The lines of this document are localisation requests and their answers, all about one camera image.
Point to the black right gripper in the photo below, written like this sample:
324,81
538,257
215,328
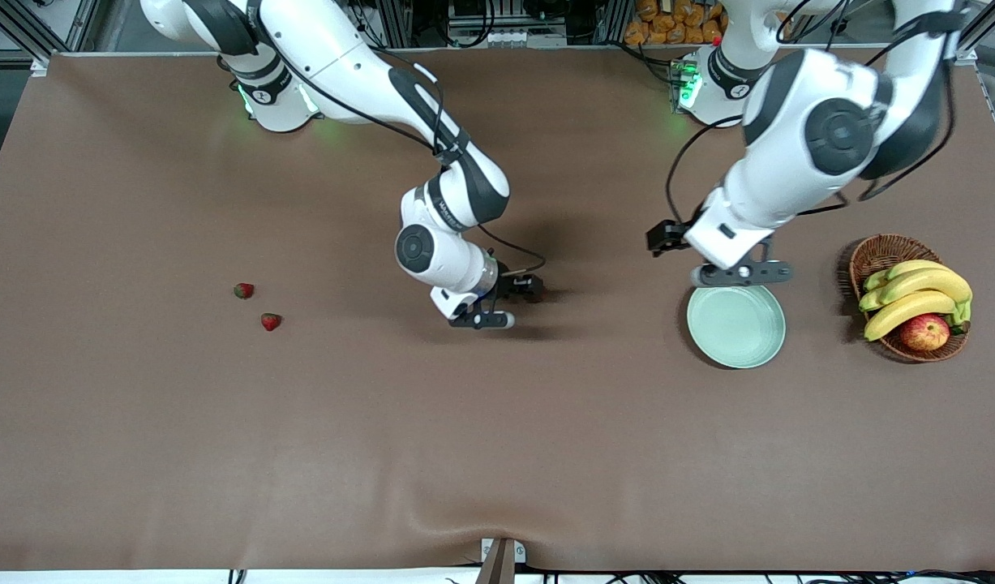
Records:
514,285

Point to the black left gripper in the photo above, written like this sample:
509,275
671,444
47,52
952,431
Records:
670,235

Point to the red strawberry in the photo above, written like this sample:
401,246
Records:
270,322
244,290

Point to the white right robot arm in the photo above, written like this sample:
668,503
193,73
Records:
335,49

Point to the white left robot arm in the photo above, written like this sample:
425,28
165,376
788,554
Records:
789,162

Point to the pale green plate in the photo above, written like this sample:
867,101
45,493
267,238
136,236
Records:
732,328

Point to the brown table cloth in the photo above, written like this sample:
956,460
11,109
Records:
497,446

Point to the pile of orange breads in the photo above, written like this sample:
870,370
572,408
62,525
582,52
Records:
667,24

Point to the small greenish banana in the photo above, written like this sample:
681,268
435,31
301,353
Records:
870,300
875,281

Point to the brown wicker basket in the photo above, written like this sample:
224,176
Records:
882,253

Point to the greenish yellow banana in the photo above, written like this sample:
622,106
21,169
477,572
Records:
911,268

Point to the large yellow banana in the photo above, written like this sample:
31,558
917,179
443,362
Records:
902,313
931,282

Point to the metal table clamp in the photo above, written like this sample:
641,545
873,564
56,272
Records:
497,564

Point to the red apple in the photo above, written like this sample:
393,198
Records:
924,332

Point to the aluminium frame profile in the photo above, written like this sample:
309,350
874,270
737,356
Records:
396,24

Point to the metal table corner bracket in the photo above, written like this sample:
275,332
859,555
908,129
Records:
966,57
40,66

